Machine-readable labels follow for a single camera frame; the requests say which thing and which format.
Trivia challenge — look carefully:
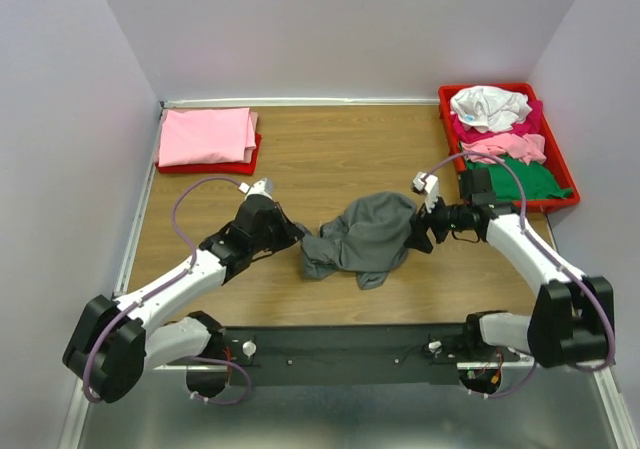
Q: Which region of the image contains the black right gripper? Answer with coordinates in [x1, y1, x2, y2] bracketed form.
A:
[403, 187, 471, 254]

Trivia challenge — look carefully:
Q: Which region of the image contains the grey t shirt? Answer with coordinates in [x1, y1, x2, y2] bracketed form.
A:
[301, 192, 417, 290]

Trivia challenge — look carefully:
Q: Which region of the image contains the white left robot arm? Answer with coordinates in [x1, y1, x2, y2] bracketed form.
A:
[62, 188, 426, 403]

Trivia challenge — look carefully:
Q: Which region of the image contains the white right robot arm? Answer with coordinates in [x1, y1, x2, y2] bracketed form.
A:
[413, 169, 615, 370]

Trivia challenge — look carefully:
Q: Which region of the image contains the folded red t shirt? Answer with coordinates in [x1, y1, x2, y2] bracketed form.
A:
[155, 134, 262, 176]

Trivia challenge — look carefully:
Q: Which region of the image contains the green t shirt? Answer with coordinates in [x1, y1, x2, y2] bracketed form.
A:
[466, 156, 573, 202]

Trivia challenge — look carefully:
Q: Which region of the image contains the light pink t shirt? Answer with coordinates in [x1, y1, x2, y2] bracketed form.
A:
[460, 133, 547, 165]

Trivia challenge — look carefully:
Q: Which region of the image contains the white t shirt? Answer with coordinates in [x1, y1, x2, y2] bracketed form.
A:
[450, 86, 533, 134]

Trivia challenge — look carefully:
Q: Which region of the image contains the folded pink t shirt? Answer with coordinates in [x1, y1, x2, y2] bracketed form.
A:
[156, 107, 258, 168]

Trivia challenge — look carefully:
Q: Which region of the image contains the magenta t shirt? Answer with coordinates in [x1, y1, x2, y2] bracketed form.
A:
[450, 100, 543, 143]

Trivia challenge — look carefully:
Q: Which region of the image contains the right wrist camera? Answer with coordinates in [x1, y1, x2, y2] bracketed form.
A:
[412, 172, 440, 214]

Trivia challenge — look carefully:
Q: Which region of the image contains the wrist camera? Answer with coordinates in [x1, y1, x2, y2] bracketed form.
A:
[238, 178, 273, 199]
[412, 172, 440, 214]

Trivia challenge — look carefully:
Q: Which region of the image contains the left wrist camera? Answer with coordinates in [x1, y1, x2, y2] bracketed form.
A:
[238, 178, 273, 199]

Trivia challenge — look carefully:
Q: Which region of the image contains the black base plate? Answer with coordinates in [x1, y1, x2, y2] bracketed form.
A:
[167, 323, 534, 388]

